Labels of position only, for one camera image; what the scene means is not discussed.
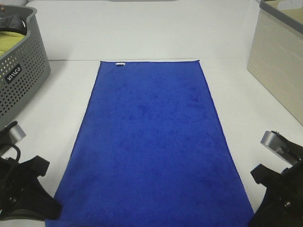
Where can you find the blue microfibre towel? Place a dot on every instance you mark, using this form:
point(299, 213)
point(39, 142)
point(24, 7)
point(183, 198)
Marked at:
point(151, 152)

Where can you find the beige box with grey rim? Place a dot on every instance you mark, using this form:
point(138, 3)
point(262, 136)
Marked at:
point(276, 56)

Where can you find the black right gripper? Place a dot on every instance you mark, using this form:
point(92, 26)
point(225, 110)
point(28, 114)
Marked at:
point(282, 205)

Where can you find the yellow-green towel in basket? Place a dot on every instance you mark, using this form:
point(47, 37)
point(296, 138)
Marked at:
point(8, 40)

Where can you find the black cloth in basket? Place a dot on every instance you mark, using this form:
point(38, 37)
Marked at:
point(13, 24)

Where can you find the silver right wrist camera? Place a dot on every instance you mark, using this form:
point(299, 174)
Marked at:
point(275, 143)

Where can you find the grey perforated plastic basket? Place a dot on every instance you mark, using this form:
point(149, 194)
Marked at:
point(24, 71)

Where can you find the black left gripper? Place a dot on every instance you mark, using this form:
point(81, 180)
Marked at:
point(21, 193)

